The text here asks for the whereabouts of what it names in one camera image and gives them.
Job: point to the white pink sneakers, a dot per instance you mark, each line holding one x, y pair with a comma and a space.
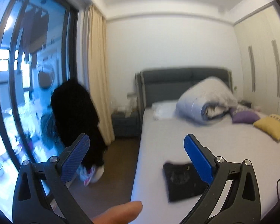
90, 176

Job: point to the dark grey headboard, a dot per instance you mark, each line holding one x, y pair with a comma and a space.
166, 84

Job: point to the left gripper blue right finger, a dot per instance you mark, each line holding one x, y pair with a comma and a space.
201, 157

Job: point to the black denim pants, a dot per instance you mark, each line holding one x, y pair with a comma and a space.
182, 181

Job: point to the black hanging clothes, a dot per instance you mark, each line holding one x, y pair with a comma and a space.
75, 114

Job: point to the beige curtain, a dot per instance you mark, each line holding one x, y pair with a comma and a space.
98, 70

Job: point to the left hand finger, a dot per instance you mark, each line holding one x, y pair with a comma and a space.
120, 214

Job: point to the white pillow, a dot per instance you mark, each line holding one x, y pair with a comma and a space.
165, 110

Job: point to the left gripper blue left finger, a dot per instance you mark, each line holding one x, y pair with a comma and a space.
71, 158

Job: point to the yellow pillow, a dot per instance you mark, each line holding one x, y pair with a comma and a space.
270, 125

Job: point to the purple pillow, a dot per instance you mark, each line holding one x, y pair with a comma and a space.
243, 115

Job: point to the rolled grey white duvet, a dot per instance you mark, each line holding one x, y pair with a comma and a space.
206, 102

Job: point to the white wardrobe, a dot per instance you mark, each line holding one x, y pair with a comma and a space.
258, 38

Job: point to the large glass window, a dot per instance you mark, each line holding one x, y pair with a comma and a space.
37, 54

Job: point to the dark grey nightstand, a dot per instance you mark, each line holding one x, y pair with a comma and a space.
126, 127

